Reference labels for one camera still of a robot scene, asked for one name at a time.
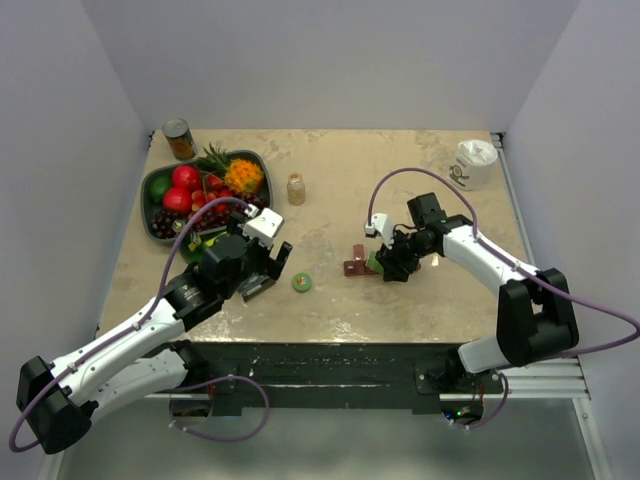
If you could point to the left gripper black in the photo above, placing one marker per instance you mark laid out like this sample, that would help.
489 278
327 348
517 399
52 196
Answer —
268 265

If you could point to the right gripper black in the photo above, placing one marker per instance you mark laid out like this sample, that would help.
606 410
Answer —
390 258

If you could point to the green capped pill bottle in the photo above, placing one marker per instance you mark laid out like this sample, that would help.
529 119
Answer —
373 264

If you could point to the red weekly pill organizer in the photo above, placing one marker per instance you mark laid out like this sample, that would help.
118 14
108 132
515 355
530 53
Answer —
356 266

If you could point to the green bottle cap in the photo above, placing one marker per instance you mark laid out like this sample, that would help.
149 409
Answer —
301 282

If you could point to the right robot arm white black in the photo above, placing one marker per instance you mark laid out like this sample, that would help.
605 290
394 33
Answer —
535 318

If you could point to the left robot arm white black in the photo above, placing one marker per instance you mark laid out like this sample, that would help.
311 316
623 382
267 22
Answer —
59 400

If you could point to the black product box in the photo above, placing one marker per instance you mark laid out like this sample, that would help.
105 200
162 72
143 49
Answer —
254 286

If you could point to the green glass bottle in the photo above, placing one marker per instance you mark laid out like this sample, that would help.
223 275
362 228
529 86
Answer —
192 246

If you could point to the small amber pill bottle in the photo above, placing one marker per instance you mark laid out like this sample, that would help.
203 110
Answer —
296 190

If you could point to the orange spiky fruit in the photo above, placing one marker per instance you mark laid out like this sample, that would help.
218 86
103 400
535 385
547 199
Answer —
244 177

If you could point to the strawberries pile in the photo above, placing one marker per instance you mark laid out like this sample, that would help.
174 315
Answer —
212 188

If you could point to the grey fruit tray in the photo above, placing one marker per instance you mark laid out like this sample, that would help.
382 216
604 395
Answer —
215 162

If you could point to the lower red apple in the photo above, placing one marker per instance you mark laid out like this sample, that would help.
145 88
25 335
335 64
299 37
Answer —
178 199

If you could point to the red apple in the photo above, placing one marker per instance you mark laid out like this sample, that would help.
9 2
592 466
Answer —
178 199
187 177

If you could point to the dark grape bunch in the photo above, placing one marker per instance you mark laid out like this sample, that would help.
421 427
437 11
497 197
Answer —
160 223

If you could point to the upper red apple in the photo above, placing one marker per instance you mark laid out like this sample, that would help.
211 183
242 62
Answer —
187 177

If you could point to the green lime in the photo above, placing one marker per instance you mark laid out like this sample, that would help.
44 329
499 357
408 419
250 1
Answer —
158 187

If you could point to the white paper cup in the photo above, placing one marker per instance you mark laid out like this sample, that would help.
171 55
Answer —
472 165

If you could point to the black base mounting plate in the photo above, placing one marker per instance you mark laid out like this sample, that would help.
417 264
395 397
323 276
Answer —
423 378

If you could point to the tin can with label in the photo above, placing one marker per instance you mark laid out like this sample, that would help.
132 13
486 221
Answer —
180 139

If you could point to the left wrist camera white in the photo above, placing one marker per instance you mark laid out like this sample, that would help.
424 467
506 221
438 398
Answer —
262 224

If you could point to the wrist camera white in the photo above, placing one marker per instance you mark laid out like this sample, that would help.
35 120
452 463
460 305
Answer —
380 225
262 224

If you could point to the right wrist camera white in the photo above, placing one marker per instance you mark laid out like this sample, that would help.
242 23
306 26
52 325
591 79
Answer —
380 225

